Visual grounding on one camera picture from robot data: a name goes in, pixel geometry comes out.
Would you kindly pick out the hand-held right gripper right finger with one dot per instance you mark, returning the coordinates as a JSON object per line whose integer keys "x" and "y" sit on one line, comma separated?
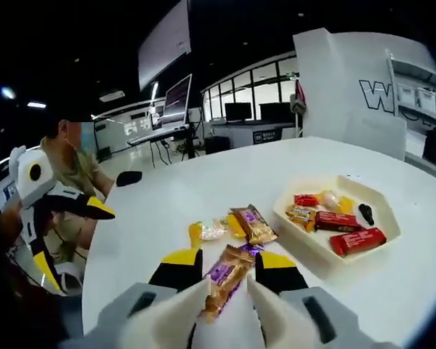
{"x": 281, "y": 280}

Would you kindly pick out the white counter with black panel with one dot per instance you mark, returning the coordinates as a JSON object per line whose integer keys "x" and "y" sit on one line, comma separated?
{"x": 254, "y": 135}

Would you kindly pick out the ceiling air vent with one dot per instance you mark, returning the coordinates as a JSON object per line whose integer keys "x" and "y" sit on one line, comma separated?
{"x": 110, "y": 96}

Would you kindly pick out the black food candy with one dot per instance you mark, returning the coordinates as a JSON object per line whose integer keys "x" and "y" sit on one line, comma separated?
{"x": 366, "y": 214}

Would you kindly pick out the large tilted monitor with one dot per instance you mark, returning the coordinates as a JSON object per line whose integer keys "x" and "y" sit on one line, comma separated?
{"x": 176, "y": 98}

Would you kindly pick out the cream plastic container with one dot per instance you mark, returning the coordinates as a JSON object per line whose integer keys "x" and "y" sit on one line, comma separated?
{"x": 381, "y": 200}

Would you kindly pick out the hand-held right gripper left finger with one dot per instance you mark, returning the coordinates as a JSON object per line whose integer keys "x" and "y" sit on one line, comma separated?
{"x": 174, "y": 276}

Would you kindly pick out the black computer tower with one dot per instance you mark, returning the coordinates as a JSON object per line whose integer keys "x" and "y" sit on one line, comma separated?
{"x": 218, "y": 144}

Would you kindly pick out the white food tongs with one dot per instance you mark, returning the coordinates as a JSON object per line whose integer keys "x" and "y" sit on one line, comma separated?
{"x": 174, "y": 312}

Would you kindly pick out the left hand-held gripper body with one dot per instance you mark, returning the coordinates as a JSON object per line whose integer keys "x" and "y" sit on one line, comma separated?
{"x": 29, "y": 181}

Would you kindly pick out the black chair back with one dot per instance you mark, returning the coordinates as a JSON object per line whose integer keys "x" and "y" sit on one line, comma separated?
{"x": 431, "y": 145}

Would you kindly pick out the black pouch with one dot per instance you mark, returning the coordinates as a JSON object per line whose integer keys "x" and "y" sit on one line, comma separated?
{"x": 129, "y": 178}

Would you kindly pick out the ceiling light strip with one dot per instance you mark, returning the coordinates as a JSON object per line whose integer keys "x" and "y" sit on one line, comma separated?
{"x": 154, "y": 91}
{"x": 36, "y": 105}
{"x": 7, "y": 92}

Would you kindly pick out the small yellow white food packet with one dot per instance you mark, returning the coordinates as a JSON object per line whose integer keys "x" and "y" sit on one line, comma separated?
{"x": 332, "y": 200}

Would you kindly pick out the long red food packet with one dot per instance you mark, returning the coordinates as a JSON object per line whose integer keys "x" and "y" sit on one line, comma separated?
{"x": 358, "y": 240}
{"x": 338, "y": 221}

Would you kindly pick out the metal shelf rack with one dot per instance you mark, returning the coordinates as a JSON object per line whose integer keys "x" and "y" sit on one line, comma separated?
{"x": 390, "y": 72}

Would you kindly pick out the white storage bin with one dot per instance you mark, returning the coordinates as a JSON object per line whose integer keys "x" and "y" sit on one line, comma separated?
{"x": 408, "y": 95}
{"x": 428, "y": 100}

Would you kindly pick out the black desk monitor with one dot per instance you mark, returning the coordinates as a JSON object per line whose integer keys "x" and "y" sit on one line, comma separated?
{"x": 238, "y": 111}
{"x": 274, "y": 111}

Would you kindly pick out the hanging red grey jacket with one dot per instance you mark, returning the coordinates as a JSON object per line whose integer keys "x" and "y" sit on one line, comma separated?
{"x": 298, "y": 100}

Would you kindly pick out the standing desk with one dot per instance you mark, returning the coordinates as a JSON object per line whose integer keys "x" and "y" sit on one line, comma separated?
{"x": 160, "y": 136}

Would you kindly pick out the small red food packet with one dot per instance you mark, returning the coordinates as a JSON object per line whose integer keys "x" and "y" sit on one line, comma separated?
{"x": 305, "y": 199}

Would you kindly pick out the brown purple food packet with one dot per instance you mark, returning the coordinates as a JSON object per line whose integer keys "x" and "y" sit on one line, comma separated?
{"x": 254, "y": 223}
{"x": 225, "y": 281}

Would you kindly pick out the hanging projection screen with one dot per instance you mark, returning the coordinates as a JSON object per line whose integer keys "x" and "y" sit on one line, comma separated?
{"x": 163, "y": 47}

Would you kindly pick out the small brown food packet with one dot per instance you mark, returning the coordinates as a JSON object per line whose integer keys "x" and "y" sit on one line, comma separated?
{"x": 301, "y": 217}

